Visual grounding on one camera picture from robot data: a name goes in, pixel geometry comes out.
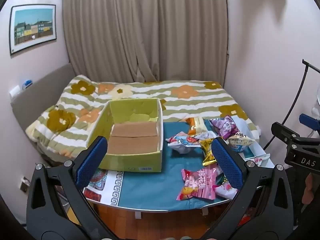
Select gold foil snack packet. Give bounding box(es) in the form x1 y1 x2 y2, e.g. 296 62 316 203
199 137 218 167

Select orange cream snack packet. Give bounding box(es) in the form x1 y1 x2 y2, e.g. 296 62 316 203
186 117 209 136

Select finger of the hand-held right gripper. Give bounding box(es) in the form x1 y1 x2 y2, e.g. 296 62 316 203
271 122 302 143

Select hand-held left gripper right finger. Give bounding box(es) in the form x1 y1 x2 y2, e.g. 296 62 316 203
207 137 294 238

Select person's right hand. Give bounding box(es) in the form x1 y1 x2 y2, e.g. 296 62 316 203
302 173 313 205

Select white wall switch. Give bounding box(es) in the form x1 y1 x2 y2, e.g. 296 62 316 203
9 85 21 98

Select round metal rimmed table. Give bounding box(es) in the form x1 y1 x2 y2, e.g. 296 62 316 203
84 185 263 217

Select white pink green snack packet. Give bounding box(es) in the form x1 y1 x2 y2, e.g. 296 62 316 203
214 174 238 201

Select white red print snack packet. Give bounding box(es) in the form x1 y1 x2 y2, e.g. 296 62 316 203
246 153 271 167

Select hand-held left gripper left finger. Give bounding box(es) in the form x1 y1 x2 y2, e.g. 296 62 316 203
26 135 112 232

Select purple snack packet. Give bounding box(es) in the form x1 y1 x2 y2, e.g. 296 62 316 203
209 115 242 141

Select grey bed headboard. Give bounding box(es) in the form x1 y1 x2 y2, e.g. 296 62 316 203
11 62 76 140

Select blue clamp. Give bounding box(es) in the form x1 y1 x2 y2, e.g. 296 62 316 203
299 113 320 131

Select floral striped blanket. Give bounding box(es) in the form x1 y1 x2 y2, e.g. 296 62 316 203
25 74 262 159

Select white yellow blue snack packet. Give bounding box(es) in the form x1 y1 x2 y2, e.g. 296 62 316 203
227 132 256 153

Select blue patterned tablecloth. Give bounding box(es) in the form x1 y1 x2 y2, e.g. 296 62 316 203
83 118 272 207

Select wall socket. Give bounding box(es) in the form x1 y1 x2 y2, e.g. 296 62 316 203
20 176 31 194

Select light blue white snack packet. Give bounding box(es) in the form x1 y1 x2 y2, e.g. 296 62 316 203
166 131 208 154

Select framed houses picture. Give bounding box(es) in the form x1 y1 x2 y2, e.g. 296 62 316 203
9 4 57 56

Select beige curtain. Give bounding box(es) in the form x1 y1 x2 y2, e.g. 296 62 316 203
61 0 229 84

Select green cardboard box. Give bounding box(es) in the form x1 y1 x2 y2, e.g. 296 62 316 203
86 98 164 173

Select black lamp stand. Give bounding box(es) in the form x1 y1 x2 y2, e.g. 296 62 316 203
262 59 320 151

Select pink marshmallow packet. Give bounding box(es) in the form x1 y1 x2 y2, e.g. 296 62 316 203
176 168 222 201

